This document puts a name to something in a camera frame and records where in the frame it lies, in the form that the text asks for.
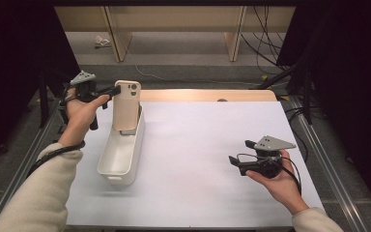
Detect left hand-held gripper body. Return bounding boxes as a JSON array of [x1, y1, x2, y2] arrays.
[[70, 71, 98, 103]]

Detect person's left hand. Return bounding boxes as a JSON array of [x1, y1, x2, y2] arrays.
[[57, 88, 111, 148]]

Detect aluminium floor rail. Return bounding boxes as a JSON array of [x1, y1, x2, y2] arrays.
[[0, 96, 66, 232], [289, 96, 368, 232]]

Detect hand-held gripper cable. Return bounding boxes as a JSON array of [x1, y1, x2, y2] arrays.
[[236, 153, 302, 196], [25, 81, 86, 178]]

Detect dark curtain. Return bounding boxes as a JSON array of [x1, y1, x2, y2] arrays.
[[0, 0, 86, 168], [276, 0, 371, 220]]

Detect right hand-held gripper cable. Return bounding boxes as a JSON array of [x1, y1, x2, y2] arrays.
[[236, 153, 302, 196]]

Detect person's right hand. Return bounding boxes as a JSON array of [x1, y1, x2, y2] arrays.
[[244, 158, 310, 217]]

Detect light wooden desk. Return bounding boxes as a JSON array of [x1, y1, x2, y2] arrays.
[[53, 5, 297, 63]]

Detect white plastic storage box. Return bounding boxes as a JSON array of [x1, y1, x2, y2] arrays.
[[97, 102, 146, 187]]

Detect crumpled white paper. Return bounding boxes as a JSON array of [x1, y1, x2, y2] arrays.
[[94, 35, 111, 49]]

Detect left hand-held gripper cable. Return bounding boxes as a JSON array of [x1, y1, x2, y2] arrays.
[[25, 81, 86, 178]]

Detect peach phone case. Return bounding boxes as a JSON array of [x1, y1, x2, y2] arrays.
[[111, 79, 142, 131]]

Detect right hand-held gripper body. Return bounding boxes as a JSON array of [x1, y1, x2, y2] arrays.
[[239, 135, 298, 179]]

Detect white table sheet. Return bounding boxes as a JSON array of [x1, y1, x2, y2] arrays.
[[65, 101, 326, 228]]

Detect black metal stand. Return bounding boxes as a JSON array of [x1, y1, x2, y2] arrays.
[[257, 57, 313, 125], [38, 69, 104, 129]]

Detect hanging black cables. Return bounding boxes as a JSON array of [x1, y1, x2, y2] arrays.
[[241, 5, 291, 75]]

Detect black floor cables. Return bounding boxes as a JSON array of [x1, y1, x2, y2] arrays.
[[284, 105, 328, 163]]

